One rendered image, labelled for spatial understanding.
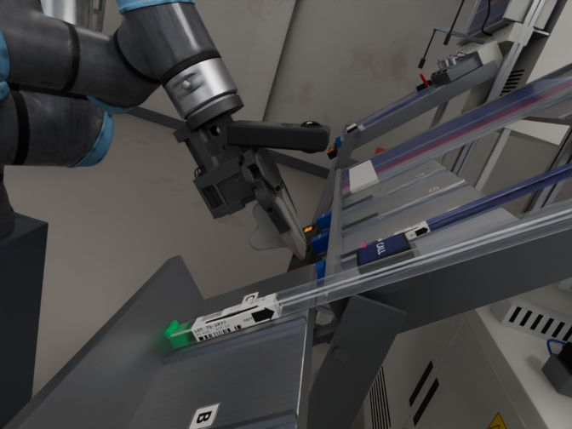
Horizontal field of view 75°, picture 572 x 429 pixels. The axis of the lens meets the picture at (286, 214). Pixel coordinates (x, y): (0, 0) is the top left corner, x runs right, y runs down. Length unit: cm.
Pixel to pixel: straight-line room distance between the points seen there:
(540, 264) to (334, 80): 396
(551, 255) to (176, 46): 41
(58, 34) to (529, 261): 51
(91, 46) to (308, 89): 385
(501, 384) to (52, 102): 81
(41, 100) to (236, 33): 379
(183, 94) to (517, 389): 60
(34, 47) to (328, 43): 393
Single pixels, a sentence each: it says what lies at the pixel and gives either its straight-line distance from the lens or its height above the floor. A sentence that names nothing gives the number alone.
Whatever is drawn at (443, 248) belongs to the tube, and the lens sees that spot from 23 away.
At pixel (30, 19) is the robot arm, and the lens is 49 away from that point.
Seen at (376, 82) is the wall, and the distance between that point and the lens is 431.
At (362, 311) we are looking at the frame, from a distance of 34.
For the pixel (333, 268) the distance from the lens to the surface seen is 42.
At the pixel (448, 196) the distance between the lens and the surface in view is 56.
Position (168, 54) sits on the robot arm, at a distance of 44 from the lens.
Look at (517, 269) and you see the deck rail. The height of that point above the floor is 82.
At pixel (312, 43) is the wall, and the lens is 430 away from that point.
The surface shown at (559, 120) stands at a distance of 74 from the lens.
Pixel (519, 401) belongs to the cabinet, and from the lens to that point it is 67.
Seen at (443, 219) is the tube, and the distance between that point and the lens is 46.
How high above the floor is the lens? 91
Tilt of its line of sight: 19 degrees down
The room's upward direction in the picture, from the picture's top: 18 degrees clockwise
